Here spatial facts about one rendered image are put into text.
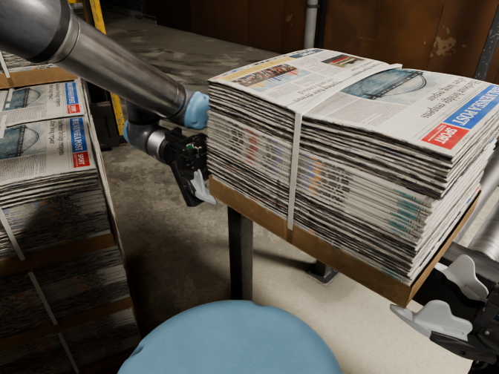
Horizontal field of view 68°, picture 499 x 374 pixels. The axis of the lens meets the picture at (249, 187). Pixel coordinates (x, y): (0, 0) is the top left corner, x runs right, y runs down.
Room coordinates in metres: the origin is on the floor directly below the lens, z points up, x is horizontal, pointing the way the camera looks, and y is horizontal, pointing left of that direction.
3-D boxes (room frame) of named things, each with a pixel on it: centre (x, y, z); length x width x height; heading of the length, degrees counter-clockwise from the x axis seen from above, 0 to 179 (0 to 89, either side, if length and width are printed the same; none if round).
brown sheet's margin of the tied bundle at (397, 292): (0.46, -0.24, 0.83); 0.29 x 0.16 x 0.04; 137
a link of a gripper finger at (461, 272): (0.36, -0.30, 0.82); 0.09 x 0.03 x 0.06; 19
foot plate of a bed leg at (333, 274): (1.12, -0.32, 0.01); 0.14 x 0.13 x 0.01; 137
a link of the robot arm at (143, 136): (0.79, 0.24, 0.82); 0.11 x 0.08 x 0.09; 47
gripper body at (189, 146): (0.69, 0.13, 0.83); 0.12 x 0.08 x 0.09; 47
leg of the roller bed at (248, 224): (0.75, 0.02, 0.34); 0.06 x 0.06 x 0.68; 47
